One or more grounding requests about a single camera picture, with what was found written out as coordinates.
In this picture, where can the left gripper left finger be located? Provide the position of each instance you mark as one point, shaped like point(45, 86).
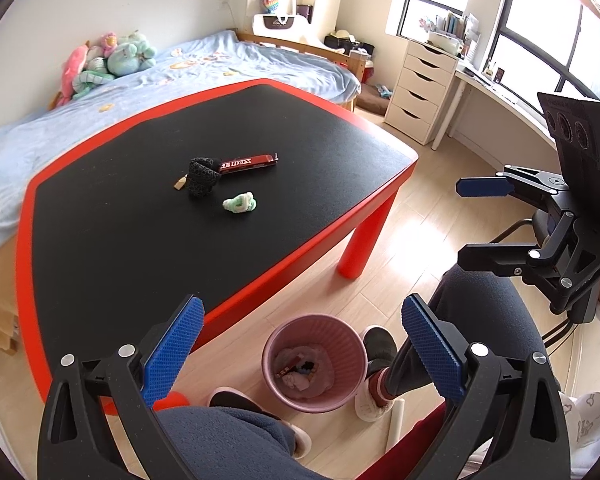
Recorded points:
point(75, 439)

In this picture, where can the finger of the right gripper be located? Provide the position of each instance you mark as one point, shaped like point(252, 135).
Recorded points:
point(494, 186)
point(500, 259)

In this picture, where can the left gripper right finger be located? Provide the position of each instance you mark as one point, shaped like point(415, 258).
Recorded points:
point(531, 439)

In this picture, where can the red box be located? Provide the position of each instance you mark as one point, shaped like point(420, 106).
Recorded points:
point(248, 163)

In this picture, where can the green white tissue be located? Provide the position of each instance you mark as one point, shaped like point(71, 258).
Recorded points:
point(241, 203)

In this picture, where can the tan wooden strip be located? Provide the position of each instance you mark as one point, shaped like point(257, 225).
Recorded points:
point(179, 184)

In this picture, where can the black patterned cloth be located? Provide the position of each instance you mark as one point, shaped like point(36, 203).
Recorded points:
point(203, 174)

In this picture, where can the pink trash bin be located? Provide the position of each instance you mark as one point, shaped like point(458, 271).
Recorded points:
point(314, 363)

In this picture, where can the person's leg dark trousers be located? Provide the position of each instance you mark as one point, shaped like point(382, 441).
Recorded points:
point(216, 443)

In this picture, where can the white desk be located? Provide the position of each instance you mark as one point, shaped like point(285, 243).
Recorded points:
point(488, 120)

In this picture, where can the black tracker board right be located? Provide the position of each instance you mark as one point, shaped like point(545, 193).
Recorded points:
point(574, 124)

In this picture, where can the white drawer cabinet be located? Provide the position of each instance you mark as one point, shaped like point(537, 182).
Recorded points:
point(421, 89)

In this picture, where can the white slipper left foot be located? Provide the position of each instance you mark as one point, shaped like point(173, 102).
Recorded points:
point(237, 401)

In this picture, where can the white slipper foot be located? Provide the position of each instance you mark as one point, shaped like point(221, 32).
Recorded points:
point(237, 401)
point(371, 402)

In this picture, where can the white slipper right foot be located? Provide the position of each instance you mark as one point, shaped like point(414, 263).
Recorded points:
point(371, 402)

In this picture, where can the black red-edged table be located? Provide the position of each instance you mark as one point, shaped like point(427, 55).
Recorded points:
point(108, 248)

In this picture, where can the white tote bag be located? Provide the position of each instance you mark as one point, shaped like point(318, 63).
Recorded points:
point(274, 24)

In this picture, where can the bed with blue sheet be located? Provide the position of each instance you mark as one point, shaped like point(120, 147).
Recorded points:
point(28, 146)

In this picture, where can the striped green plush toy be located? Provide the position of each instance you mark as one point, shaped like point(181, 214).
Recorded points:
point(95, 75)

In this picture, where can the pink plush toy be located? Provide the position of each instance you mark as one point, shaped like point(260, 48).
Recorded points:
point(72, 67)

